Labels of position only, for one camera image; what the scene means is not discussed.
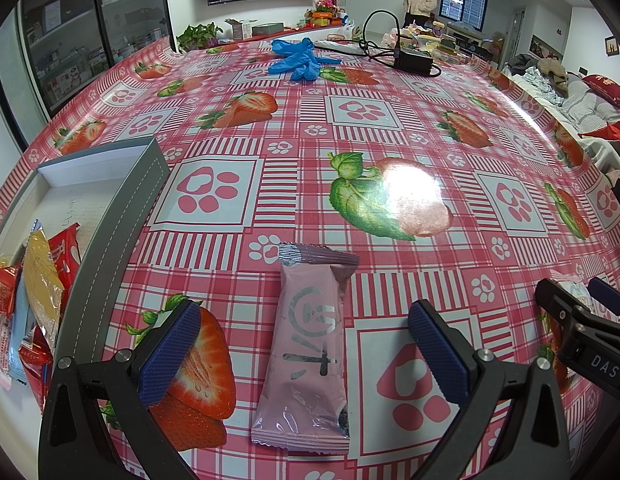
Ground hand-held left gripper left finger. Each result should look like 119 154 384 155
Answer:
40 300 203 480

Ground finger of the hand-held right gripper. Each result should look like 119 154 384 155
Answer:
535 277 591 341
587 276 620 323

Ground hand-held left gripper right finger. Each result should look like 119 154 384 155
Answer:
407 300 576 480

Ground pink purple snack packet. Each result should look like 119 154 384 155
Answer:
251 242 361 456

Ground grey storage box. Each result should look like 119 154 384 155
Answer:
0 136 171 480

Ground light blue snack packet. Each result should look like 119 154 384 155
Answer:
7 260 40 386

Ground gold snack packet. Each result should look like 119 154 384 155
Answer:
22 230 65 351

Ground red patterned snack packet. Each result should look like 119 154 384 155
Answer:
0 265 23 317

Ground crumpled red snack packet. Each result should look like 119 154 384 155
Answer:
17 325 53 411

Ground slim red snack packet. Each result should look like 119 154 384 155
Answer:
47 224 83 306

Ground white and red snack packet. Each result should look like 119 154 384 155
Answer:
0 310 20 391

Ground sofa with striped cover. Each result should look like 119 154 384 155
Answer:
510 55 620 161

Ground red cushion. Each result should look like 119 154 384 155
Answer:
582 74 620 111

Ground strawberry print tablecloth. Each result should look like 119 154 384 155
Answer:
0 37 620 480

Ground black power adapter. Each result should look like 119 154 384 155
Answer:
394 49 435 73

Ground pile of food containers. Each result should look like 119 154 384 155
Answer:
385 20 471 58

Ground dark framed window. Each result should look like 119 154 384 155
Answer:
440 0 488 31

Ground potted green plant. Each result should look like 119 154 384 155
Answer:
176 22 223 53

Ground blue rubber gloves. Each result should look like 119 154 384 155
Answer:
268 37 341 82

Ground glass display cabinet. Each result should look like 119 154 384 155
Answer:
17 0 173 118

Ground white plastic bag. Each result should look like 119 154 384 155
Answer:
340 15 365 40

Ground wide dark wall picture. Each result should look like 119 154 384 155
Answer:
531 35 561 58

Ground black cable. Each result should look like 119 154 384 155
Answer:
315 10 443 78

